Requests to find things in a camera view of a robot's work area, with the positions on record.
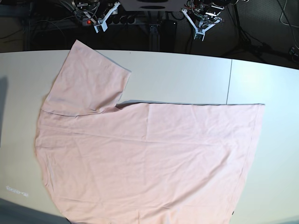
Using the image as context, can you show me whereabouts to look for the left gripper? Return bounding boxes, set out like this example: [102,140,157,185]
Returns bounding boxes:
[181,9,222,41]

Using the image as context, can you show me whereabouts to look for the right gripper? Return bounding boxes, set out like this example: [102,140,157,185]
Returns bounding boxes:
[93,1,120,33]

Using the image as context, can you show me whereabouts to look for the pink T-shirt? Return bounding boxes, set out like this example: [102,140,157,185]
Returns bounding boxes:
[35,41,265,224]

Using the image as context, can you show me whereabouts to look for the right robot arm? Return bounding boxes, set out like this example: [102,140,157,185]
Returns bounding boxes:
[58,0,121,33]

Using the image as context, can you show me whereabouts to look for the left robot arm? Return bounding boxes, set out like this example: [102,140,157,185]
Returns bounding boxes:
[181,0,234,41]

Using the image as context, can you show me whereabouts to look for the black power strip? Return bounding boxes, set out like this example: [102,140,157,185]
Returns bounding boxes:
[81,15,135,27]

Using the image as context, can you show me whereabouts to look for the black power adapter box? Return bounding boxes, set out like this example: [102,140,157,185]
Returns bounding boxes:
[160,20,177,53]

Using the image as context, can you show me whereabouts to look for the black floor cable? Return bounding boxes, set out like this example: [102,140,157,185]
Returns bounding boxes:
[233,0,281,56]

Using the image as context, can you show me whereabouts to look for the aluminium table leg post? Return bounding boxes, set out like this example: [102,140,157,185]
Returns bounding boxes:
[149,24,160,52]

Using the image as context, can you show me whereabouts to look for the white cable loop on floor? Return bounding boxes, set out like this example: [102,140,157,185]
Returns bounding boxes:
[279,0,299,29]

